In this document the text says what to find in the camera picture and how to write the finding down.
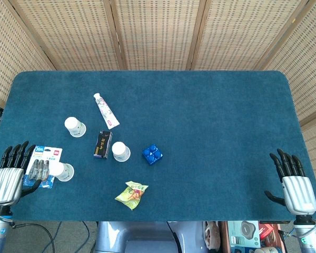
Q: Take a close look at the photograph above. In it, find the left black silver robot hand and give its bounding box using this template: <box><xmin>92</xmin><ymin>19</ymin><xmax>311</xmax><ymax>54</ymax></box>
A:
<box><xmin>0</xmin><ymin>141</ymin><xmax>42</xmax><ymax>209</ymax></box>

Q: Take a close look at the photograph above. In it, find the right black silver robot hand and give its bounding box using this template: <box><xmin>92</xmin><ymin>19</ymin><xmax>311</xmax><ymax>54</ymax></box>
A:
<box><xmin>264</xmin><ymin>149</ymin><xmax>316</xmax><ymax>216</ymax></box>

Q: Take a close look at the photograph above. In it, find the white paper cup green print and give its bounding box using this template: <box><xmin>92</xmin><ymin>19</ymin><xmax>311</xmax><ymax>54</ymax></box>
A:
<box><xmin>64</xmin><ymin>116</ymin><xmax>87</xmax><ymax>138</ymax></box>
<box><xmin>49</xmin><ymin>161</ymin><xmax>75</xmax><ymax>182</ymax></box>

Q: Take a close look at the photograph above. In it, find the white paper cup blue flower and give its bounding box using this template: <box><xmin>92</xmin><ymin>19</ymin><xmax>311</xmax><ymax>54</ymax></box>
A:
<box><xmin>111</xmin><ymin>141</ymin><xmax>131</xmax><ymax>162</ymax></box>

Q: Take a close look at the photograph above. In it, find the blister pack of clips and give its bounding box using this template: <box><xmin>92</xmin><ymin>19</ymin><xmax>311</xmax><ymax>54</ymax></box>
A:
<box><xmin>23</xmin><ymin>144</ymin><xmax>63</xmax><ymax>189</ymax></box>

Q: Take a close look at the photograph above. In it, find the red small box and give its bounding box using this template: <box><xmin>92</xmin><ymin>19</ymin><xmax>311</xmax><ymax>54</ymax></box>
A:
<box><xmin>259</xmin><ymin>223</ymin><xmax>275</xmax><ymax>239</ymax></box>

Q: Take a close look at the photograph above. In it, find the green box with grey device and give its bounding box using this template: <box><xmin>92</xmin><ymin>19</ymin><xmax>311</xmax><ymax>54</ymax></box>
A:
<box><xmin>228</xmin><ymin>220</ymin><xmax>261</xmax><ymax>250</ymax></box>

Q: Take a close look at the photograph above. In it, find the brown patterned bag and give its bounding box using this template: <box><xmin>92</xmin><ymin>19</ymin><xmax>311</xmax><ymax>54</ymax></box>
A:
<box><xmin>204</xmin><ymin>221</ymin><xmax>222</xmax><ymax>250</ymax></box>

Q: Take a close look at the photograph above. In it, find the black cardboard box gold lettering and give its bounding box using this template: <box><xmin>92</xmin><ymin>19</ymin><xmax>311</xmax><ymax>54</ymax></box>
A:
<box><xmin>93</xmin><ymin>130</ymin><xmax>113</xmax><ymax>159</ymax></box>

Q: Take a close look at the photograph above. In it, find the blue table mat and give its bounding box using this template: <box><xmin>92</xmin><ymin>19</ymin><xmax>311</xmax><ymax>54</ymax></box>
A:
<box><xmin>0</xmin><ymin>70</ymin><xmax>316</xmax><ymax>222</ymax></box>

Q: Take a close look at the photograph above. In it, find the white floral toothpaste tube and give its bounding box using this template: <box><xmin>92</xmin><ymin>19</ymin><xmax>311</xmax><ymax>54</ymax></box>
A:
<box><xmin>93</xmin><ymin>92</ymin><xmax>120</xmax><ymax>130</ymax></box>

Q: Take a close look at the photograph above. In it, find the green snack bag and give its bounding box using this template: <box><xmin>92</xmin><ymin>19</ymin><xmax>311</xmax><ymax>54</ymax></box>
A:
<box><xmin>114</xmin><ymin>180</ymin><xmax>149</xmax><ymax>211</ymax></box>

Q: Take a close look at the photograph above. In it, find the grey robot torso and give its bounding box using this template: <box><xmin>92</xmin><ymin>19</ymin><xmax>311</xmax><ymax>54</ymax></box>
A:
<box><xmin>94</xmin><ymin>220</ymin><xmax>209</xmax><ymax>253</ymax></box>

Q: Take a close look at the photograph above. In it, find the blue plastic building brick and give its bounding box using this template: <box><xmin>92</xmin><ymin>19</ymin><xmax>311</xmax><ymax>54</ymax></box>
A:
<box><xmin>142</xmin><ymin>143</ymin><xmax>164</xmax><ymax>166</ymax></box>

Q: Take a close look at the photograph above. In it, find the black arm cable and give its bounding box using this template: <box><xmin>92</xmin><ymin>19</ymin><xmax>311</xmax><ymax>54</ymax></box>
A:
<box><xmin>9</xmin><ymin>222</ymin><xmax>56</xmax><ymax>253</ymax></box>

